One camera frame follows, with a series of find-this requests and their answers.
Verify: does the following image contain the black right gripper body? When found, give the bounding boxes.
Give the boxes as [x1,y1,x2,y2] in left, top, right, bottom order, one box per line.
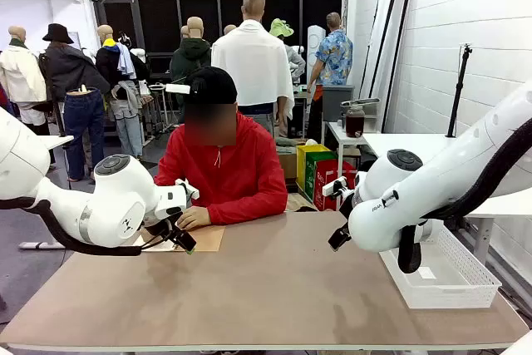
[328,224,353,253]

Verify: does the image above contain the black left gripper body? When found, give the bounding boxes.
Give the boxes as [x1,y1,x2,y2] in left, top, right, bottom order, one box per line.
[145,215,197,251]

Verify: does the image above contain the person's left forearm red sleeve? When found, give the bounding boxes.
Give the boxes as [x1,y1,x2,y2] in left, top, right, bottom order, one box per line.
[206,190,288,226]

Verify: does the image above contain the person's left hand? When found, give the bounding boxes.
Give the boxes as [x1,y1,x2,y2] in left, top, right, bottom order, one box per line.
[175,205,211,232]

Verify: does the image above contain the red bag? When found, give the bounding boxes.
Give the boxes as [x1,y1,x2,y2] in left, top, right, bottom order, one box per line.
[313,159,358,212]

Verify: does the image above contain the green bag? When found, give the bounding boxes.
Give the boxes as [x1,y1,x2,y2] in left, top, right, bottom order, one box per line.
[305,150,338,206]

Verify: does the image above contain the cardboard box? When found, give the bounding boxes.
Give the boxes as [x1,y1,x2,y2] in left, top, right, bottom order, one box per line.
[277,150,298,181]

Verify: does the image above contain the yellow bag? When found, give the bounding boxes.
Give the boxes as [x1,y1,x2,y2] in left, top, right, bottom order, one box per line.
[296,144,333,202]

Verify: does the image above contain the person in red hoodie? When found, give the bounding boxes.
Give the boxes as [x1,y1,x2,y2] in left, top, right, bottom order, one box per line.
[154,66,288,226]

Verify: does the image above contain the small white stand table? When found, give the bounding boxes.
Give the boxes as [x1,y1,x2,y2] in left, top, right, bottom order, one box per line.
[326,121,363,211]

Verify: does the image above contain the white side table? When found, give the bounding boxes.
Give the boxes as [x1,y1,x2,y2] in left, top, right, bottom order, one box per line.
[361,132,532,267]

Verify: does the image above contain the glass jar dark liquid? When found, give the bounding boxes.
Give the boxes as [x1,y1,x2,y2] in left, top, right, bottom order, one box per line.
[345,104,366,139]

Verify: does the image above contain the white perforated plastic basket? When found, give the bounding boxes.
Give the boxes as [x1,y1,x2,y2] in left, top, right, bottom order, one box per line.
[378,219,503,310]

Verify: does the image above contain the grey cabinet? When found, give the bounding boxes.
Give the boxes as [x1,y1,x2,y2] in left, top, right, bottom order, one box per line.
[322,84,355,123]

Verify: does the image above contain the grey flat tray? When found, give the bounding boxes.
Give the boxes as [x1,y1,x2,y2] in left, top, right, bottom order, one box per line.
[340,97,382,109]

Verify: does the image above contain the black cap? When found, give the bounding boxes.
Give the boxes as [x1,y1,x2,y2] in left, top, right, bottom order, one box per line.
[184,66,239,106]

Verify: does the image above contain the man in floral shirt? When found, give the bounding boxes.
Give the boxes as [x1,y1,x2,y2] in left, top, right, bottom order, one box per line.
[306,12,354,146]

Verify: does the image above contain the mannequin in green hoodie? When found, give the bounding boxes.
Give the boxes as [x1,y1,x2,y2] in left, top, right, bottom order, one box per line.
[169,16,213,123]

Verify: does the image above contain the mannequin draped in white cloth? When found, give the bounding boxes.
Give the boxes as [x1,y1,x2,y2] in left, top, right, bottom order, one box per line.
[210,0,296,138]

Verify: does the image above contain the black tripod stand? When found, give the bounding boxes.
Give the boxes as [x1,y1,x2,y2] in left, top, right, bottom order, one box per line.
[446,42,475,139]

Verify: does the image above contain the mannequin with yellow collar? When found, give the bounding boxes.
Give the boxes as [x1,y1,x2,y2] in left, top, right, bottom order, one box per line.
[95,24,150,160]

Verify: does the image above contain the black-framed white panel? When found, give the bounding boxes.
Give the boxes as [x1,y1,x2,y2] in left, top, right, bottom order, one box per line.
[359,0,402,101]
[380,0,416,134]

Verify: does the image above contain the mannequin dark jacket and jeans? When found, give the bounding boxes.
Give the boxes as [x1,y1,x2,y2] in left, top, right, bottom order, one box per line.
[39,22,111,184]

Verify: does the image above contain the white tower appliance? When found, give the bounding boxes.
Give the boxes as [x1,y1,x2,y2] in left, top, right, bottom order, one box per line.
[307,25,327,71]

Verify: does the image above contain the mannequin with green hat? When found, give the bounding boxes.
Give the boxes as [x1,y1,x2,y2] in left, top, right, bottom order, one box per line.
[268,17,308,81]

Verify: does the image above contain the mannequin in cream coat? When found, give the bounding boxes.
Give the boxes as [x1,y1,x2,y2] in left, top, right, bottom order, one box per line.
[0,25,47,127]

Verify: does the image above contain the black bucket hat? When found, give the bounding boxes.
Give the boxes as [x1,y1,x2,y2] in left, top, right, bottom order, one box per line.
[42,22,75,45]

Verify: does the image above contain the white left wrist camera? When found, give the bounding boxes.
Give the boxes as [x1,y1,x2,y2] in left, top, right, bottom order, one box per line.
[175,179,200,201]

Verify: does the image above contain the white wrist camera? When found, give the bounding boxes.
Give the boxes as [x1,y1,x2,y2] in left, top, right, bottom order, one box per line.
[175,179,200,201]
[322,175,348,200]

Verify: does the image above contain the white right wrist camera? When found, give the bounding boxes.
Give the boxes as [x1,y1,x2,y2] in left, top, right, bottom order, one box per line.
[322,175,348,200]

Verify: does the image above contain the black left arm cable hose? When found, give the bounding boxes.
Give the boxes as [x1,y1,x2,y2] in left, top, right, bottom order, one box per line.
[0,196,143,257]

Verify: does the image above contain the white desk frame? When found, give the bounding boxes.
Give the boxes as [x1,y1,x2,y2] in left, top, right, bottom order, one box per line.
[18,240,67,251]

